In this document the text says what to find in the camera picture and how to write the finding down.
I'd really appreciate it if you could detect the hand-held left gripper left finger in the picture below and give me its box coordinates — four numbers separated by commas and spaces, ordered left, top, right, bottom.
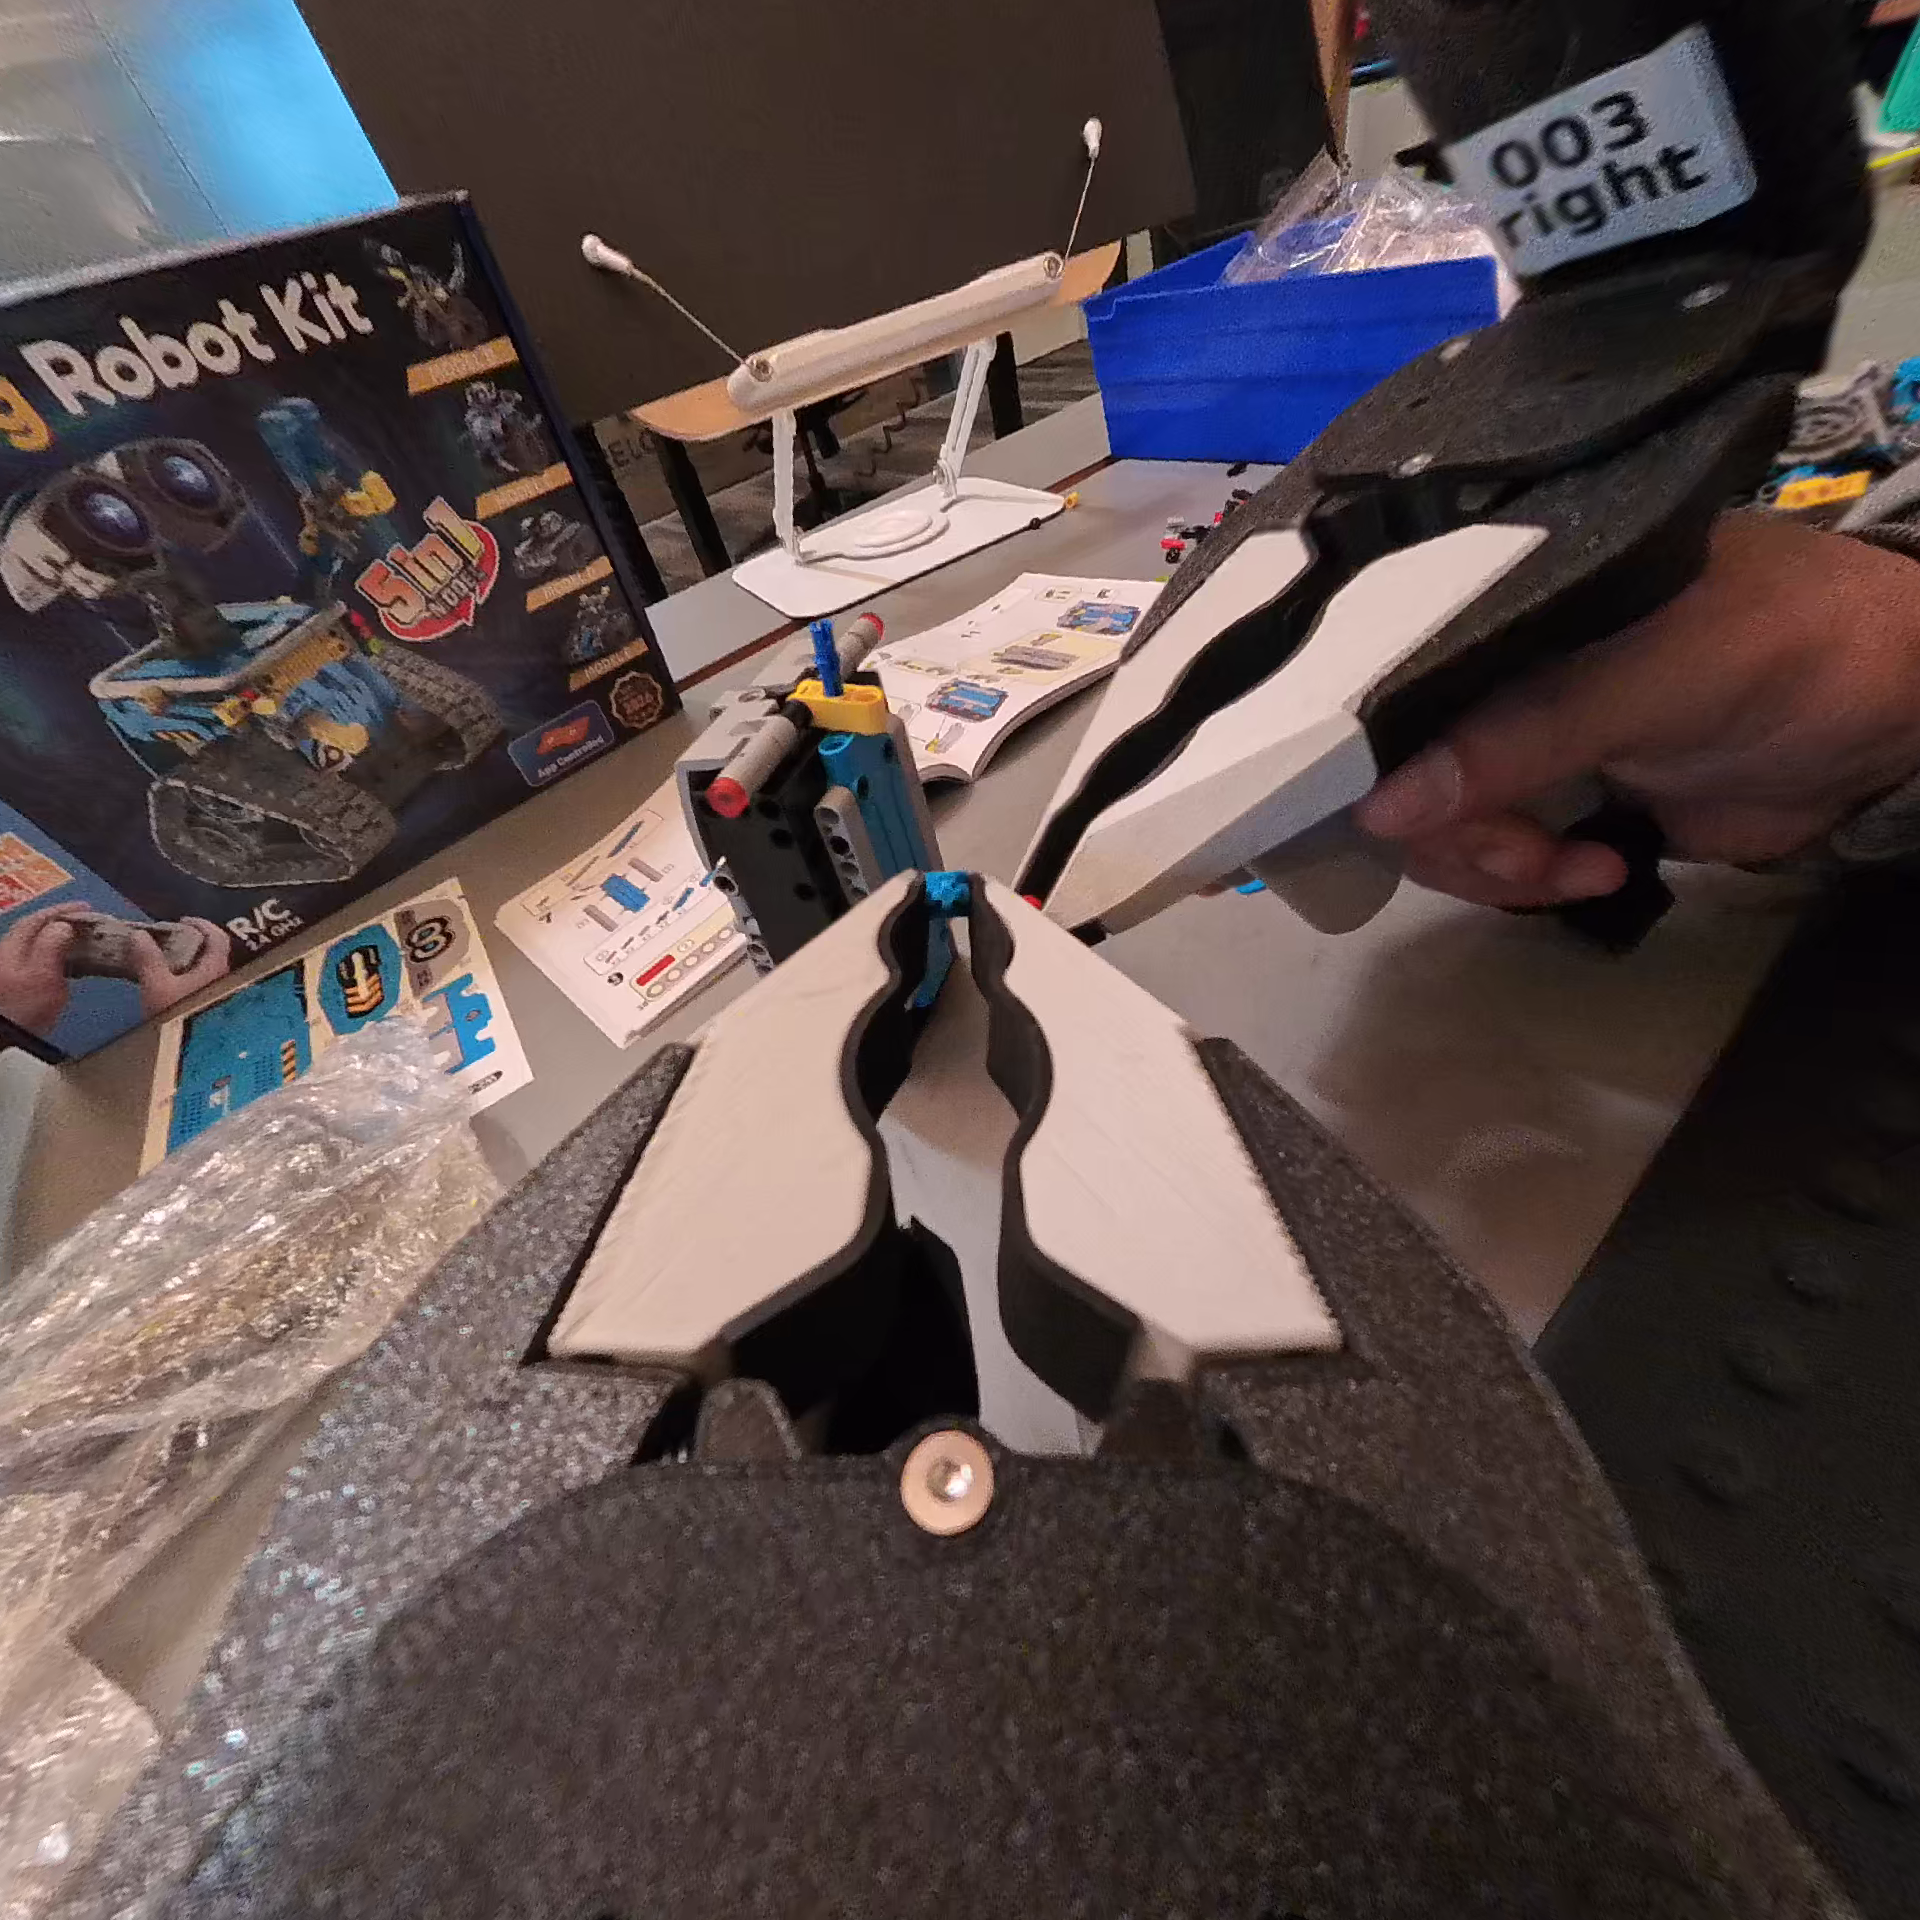
550, 877, 933, 1383

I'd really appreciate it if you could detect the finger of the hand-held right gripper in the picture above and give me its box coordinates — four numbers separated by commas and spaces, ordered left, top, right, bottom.
1051, 523, 1560, 937
1014, 527, 1327, 907

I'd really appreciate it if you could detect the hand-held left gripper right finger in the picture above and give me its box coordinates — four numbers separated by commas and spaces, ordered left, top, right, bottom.
975, 888, 1345, 1396

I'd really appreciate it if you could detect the small blue connector brick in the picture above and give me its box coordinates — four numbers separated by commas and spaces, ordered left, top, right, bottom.
916, 872, 975, 1012

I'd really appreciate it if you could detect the grey desk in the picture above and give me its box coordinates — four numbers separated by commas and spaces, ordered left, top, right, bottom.
0, 391, 1920, 1741

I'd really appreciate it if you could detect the person's right hand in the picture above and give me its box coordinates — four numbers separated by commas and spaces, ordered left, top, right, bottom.
1351, 506, 1920, 916

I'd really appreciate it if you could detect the instruction booklet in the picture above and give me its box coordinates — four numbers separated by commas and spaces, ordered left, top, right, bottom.
854, 572, 1173, 788

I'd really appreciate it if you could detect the pile of small bricks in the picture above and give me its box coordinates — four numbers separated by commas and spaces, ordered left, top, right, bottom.
1772, 361, 1920, 512

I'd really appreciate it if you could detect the blue plastic bin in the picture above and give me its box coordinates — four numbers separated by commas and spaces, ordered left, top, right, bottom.
1081, 236, 1517, 466

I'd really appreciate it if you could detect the folded instruction leaflet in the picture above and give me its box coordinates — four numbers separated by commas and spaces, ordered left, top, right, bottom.
495, 787, 767, 1047

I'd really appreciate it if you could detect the black blue brick model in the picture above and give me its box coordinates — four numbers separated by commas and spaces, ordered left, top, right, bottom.
676, 610, 947, 969

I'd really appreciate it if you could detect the blue sticker sheet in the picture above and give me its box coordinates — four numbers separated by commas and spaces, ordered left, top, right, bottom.
141, 880, 536, 1173

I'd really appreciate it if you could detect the black perforated panel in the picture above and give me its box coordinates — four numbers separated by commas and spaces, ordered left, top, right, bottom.
1532, 872, 1920, 1920

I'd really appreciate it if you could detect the black monitor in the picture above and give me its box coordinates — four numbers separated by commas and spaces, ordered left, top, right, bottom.
302, 0, 1320, 423

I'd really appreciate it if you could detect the robot kit box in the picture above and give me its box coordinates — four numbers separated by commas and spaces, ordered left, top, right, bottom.
0, 196, 676, 1068

